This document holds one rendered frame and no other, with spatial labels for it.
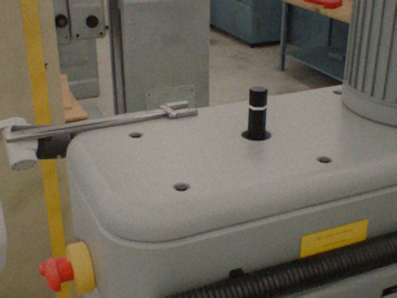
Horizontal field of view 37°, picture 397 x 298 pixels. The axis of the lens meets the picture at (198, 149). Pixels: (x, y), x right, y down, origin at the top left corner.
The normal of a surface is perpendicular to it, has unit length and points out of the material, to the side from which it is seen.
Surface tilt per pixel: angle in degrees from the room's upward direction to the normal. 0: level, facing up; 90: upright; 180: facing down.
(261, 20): 90
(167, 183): 0
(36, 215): 90
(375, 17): 90
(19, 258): 90
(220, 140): 0
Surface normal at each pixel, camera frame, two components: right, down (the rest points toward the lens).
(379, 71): -0.79, 0.26
